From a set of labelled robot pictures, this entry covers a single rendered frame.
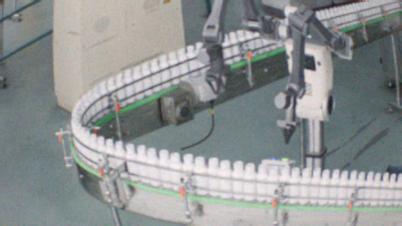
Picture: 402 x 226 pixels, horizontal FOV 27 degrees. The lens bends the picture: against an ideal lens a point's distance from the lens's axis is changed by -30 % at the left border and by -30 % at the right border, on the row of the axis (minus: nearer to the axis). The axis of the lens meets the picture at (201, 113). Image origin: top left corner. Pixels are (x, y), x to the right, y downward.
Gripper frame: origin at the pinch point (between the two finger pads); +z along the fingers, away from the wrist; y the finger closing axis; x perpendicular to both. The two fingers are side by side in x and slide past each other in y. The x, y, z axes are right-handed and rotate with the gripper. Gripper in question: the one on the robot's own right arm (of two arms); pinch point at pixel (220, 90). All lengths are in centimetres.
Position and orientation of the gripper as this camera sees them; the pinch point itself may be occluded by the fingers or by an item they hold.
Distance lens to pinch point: 469.5
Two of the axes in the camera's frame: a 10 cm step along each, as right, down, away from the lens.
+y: -5.2, 3.7, -7.7
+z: 1.0, 9.2, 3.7
